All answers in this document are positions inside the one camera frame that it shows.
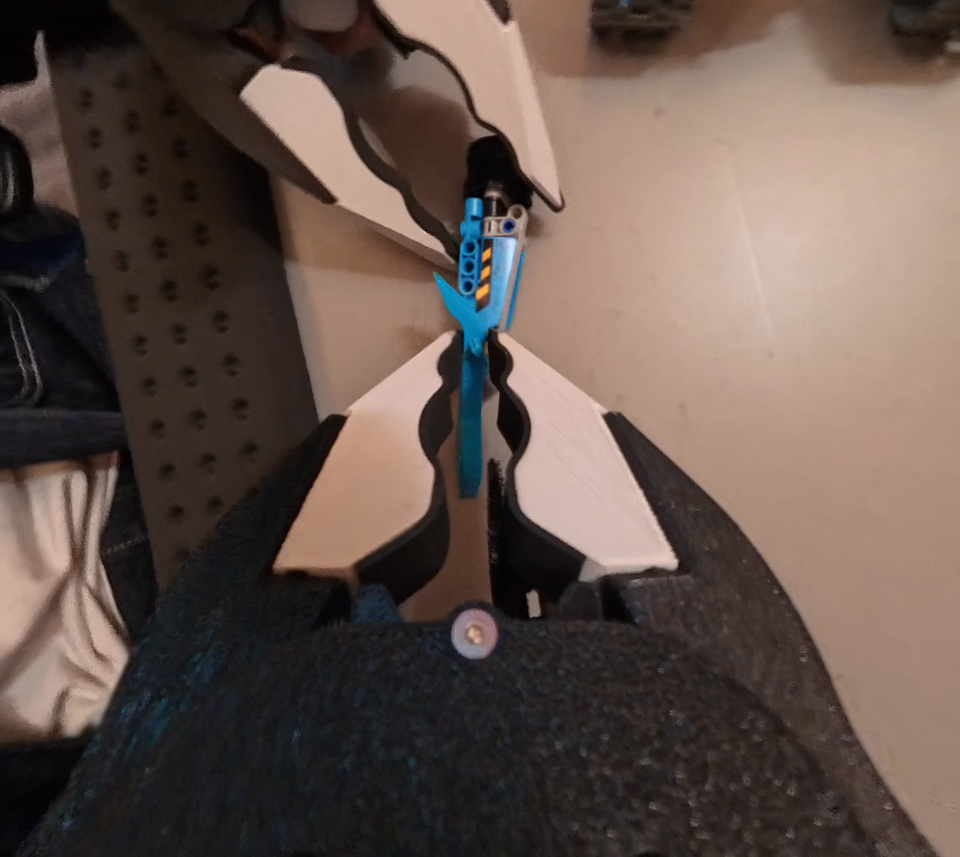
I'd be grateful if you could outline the blue brick separator tool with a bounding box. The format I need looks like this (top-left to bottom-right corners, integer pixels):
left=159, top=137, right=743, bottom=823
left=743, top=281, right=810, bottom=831
left=433, top=270, right=498, bottom=500

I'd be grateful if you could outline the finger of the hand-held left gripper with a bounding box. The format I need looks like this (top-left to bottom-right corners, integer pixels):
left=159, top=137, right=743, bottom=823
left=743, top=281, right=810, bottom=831
left=366, top=0, right=565, bottom=213
left=238, top=63, right=462, bottom=275

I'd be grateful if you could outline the blue grey brick assembly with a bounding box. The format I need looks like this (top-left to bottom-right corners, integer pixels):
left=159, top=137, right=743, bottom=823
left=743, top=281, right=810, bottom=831
left=457, top=135, right=535, bottom=335

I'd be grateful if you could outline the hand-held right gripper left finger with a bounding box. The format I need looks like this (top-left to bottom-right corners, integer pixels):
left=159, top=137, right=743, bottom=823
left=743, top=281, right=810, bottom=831
left=272, top=330, right=460, bottom=603

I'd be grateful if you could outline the black dimpled mat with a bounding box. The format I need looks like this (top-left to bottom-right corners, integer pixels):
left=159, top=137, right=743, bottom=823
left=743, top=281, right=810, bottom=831
left=45, top=35, right=320, bottom=596

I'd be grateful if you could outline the white desk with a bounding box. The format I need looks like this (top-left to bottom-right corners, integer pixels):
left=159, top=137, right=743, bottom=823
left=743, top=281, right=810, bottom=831
left=270, top=0, right=960, bottom=857

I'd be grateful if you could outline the person's leg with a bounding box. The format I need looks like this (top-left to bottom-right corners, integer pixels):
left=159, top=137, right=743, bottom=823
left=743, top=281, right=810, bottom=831
left=0, top=204, right=159, bottom=641

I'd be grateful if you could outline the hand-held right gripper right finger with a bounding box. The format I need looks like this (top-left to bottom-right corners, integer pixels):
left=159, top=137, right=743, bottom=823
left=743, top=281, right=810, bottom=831
left=489, top=332, right=680, bottom=587

